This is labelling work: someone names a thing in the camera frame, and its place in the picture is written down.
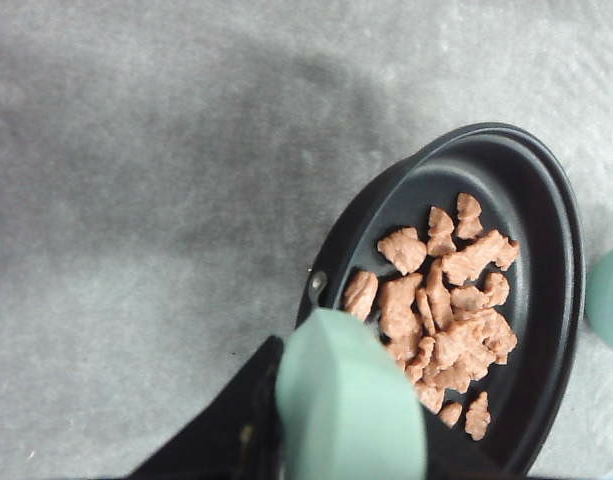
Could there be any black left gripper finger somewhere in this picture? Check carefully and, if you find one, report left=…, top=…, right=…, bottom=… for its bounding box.
left=128, top=336, right=283, bottom=479

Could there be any pile of brown beef cubes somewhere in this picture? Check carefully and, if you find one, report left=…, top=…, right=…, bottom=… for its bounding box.
left=342, top=192, right=520, bottom=441

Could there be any black frying pan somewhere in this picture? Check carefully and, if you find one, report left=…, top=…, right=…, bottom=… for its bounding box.
left=297, top=123, right=585, bottom=475

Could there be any teal ceramic bowl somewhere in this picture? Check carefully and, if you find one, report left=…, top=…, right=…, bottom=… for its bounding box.
left=586, top=249, right=613, bottom=350

